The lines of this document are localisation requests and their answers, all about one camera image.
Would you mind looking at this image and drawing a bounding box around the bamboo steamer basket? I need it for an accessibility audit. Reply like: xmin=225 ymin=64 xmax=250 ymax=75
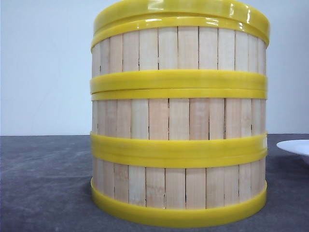
xmin=90 ymin=14 xmax=269 ymax=100
xmin=91 ymin=98 xmax=267 ymax=167
xmin=91 ymin=158 xmax=267 ymax=228

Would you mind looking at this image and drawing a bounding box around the yellow rimmed steamer lid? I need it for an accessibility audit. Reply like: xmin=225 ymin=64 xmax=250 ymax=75
xmin=93 ymin=0 xmax=270 ymax=37

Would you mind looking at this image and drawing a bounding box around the white plate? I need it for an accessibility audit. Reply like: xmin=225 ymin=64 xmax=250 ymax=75
xmin=277 ymin=140 xmax=309 ymax=164

